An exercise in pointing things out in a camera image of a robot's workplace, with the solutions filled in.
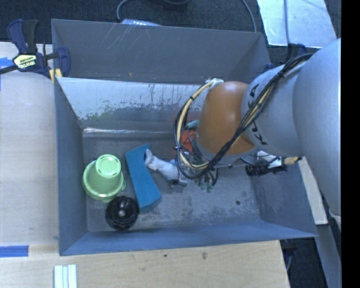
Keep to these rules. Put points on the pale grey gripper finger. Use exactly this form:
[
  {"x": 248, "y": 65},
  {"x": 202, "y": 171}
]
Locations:
[
  {"x": 165, "y": 163},
  {"x": 168, "y": 172}
]

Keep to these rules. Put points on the blue sponge block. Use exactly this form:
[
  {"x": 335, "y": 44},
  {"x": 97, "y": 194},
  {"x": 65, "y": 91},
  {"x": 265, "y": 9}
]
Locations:
[{"x": 142, "y": 178}]

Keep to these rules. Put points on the grey metal bin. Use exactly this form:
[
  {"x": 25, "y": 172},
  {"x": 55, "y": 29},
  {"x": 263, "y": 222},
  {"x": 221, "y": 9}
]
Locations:
[{"x": 156, "y": 52}]

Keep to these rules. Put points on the green plastic cup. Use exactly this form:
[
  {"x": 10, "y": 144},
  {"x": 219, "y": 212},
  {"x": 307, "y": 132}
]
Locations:
[{"x": 103, "y": 177}]

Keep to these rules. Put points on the black round ribbed knob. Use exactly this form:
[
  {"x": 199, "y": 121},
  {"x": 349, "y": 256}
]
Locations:
[{"x": 121, "y": 213}]

